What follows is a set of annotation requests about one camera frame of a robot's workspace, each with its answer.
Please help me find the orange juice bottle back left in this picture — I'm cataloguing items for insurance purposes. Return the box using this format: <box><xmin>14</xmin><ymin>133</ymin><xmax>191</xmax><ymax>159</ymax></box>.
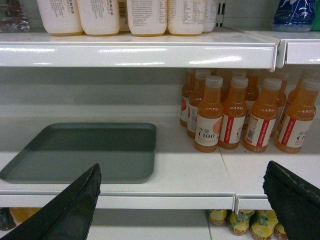
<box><xmin>180</xmin><ymin>68</ymin><xmax>196</xmax><ymax>128</ymax></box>

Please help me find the orange C100 juice bottle front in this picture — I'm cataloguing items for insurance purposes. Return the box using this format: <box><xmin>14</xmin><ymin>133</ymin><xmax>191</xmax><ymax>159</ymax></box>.
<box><xmin>194</xmin><ymin>75</ymin><xmax>223</xmax><ymax>153</ymax></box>

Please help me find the white yogurt drink bottle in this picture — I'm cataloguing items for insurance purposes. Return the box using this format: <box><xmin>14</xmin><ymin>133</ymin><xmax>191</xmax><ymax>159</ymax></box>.
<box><xmin>126</xmin><ymin>0</ymin><xmax>167</xmax><ymax>37</ymax></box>
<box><xmin>37</xmin><ymin>0</ymin><xmax>84</xmax><ymax>37</ymax></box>
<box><xmin>77</xmin><ymin>0</ymin><xmax>120</xmax><ymax>36</ymax></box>
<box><xmin>167</xmin><ymin>0</ymin><xmax>207</xmax><ymax>37</ymax></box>

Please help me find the grey rectangular serving tray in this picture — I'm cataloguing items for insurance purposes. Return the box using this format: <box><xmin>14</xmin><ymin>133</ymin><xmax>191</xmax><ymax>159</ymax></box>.
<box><xmin>0</xmin><ymin>122</ymin><xmax>157</xmax><ymax>184</ymax></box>

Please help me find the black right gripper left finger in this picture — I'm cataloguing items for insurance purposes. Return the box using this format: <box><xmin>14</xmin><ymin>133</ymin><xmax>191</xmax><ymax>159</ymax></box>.
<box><xmin>2</xmin><ymin>163</ymin><xmax>102</xmax><ymax>240</ymax></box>

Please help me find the white middle store shelf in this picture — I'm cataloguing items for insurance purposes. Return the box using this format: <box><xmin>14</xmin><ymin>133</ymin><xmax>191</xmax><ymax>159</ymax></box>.
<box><xmin>0</xmin><ymin>116</ymin><xmax>320</xmax><ymax>210</ymax></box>

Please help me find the orange juice bottle red label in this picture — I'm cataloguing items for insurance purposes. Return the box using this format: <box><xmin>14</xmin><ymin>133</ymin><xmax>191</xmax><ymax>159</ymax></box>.
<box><xmin>218</xmin><ymin>76</ymin><xmax>249</xmax><ymax>150</ymax></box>

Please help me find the white store shelf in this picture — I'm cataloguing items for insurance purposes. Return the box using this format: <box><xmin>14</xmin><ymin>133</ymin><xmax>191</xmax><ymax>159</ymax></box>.
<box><xmin>0</xmin><ymin>116</ymin><xmax>320</xmax><ymax>210</ymax></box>
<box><xmin>0</xmin><ymin>27</ymin><xmax>320</xmax><ymax>71</ymax></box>

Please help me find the orange juice bottle second row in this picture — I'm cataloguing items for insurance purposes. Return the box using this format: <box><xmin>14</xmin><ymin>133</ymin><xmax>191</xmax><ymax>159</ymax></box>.
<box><xmin>186</xmin><ymin>68</ymin><xmax>211</xmax><ymax>139</ymax></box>

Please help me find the orange juice bottle far right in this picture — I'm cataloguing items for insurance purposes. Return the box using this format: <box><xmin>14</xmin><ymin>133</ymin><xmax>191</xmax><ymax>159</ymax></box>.
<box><xmin>275</xmin><ymin>78</ymin><xmax>320</xmax><ymax>154</ymax></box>

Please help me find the white upper store shelf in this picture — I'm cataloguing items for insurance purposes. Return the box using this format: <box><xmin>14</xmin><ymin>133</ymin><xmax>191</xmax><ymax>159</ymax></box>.
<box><xmin>0</xmin><ymin>27</ymin><xmax>320</xmax><ymax>71</ymax></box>

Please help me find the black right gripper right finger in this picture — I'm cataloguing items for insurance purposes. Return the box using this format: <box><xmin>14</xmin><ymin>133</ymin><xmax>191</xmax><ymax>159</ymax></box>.
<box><xmin>263</xmin><ymin>160</ymin><xmax>320</xmax><ymax>240</ymax></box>

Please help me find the yellow green tea bottle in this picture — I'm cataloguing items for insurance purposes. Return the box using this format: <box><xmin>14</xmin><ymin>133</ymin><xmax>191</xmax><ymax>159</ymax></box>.
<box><xmin>250</xmin><ymin>210</ymin><xmax>279</xmax><ymax>240</ymax></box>

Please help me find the blue label water bottle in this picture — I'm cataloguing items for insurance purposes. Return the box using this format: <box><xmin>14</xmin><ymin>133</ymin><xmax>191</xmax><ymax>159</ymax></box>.
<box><xmin>271</xmin><ymin>0</ymin><xmax>316</xmax><ymax>33</ymax></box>

